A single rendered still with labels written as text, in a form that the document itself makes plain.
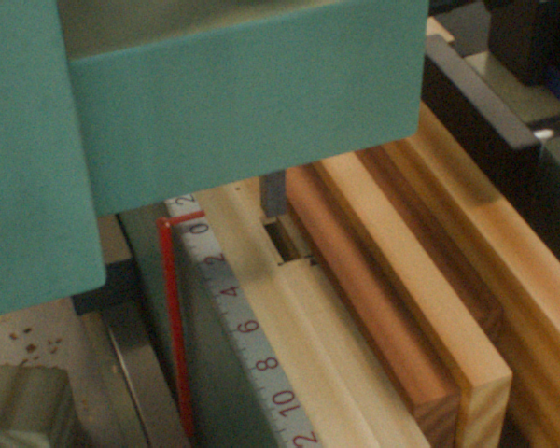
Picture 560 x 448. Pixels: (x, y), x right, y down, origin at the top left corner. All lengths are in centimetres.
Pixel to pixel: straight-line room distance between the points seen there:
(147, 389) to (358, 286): 18
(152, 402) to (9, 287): 23
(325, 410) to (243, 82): 12
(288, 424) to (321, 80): 12
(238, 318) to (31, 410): 16
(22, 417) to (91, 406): 6
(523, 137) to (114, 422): 27
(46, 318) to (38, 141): 33
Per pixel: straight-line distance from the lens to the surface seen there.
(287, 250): 47
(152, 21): 36
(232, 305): 41
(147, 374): 58
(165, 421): 56
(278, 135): 39
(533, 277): 41
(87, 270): 35
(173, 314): 48
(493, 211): 43
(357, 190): 46
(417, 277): 42
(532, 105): 51
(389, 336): 41
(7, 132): 31
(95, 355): 61
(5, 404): 54
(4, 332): 63
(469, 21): 104
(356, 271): 44
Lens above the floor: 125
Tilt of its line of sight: 42 degrees down
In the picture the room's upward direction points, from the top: 1 degrees counter-clockwise
